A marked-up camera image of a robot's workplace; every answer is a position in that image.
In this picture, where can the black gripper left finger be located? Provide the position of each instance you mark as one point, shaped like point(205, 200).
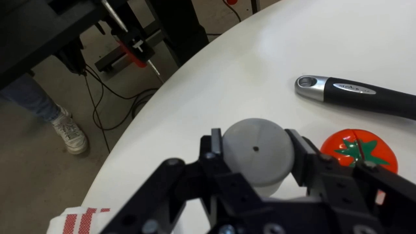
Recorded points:
point(211, 155)

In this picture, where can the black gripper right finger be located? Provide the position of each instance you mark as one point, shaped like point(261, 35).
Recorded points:
point(308, 160)

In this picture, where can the grey seasoning bottle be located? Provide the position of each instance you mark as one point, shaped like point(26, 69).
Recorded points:
point(261, 151)

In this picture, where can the orange toy tomato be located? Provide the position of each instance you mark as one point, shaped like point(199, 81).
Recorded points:
point(350, 146)

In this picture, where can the white sneaker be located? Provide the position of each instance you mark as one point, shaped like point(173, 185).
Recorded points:
point(74, 139)

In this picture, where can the white cloth with red stripes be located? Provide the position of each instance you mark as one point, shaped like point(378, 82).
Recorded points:
point(79, 220)

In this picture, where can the black perforated mounting table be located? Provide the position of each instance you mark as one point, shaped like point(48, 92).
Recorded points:
point(31, 30)

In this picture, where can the black ladle with grey handle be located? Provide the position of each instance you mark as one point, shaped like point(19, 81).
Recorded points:
point(352, 94)

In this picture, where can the orange handled clamp front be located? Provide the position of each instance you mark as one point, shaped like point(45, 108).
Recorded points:
point(129, 32)

